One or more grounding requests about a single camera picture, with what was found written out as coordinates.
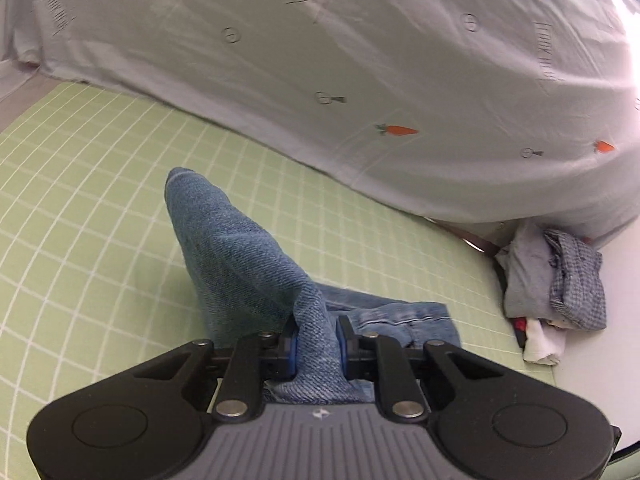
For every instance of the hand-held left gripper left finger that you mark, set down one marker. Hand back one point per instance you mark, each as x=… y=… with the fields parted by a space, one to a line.
x=292 y=355

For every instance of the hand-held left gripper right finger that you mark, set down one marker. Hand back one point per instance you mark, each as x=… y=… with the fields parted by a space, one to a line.
x=342 y=350

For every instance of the blue denim jeans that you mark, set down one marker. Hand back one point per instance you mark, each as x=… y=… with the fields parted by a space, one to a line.
x=240 y=260

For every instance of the brown strip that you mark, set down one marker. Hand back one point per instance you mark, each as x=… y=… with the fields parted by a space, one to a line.
x=480 y=242

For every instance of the red and black garment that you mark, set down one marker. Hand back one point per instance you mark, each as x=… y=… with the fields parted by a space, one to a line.
x=521 y=327

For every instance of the grey folded garment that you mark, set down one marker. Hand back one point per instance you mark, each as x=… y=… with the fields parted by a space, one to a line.
x=525 y=280

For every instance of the white folded garment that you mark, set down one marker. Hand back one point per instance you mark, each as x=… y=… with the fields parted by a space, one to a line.
x=542 y=342

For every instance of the blue checked shirt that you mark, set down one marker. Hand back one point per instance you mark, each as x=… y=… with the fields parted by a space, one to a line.
x=575 y=285

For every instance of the green grid mat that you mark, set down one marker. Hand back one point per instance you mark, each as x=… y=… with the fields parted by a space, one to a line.
x=100 y=185

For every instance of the grey carrot print sheet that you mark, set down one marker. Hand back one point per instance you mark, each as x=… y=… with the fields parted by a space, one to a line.
x=350 y=60

